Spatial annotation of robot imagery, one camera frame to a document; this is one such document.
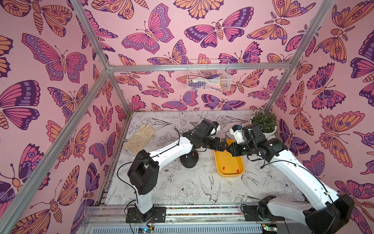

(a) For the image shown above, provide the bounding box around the aluminium cage frame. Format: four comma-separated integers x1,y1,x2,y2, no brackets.
0,0,337,234

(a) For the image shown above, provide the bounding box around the black round screw base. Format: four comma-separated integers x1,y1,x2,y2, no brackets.
179,151,199,169

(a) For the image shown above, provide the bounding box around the yellow plastic tray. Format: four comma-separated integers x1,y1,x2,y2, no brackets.
214,151,245,177

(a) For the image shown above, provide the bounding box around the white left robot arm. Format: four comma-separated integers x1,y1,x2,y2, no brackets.
128,120,228,215

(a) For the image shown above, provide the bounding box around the cream fabric glove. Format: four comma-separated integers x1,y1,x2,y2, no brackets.
124,123,155,155

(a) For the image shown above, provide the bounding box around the white wire basket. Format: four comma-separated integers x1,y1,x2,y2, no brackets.
186,63,232,92

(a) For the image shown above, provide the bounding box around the potted green plant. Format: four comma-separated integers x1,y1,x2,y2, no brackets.
251,109,277,134

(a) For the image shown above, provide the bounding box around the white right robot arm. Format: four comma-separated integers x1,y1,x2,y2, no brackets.
227,124,354,234

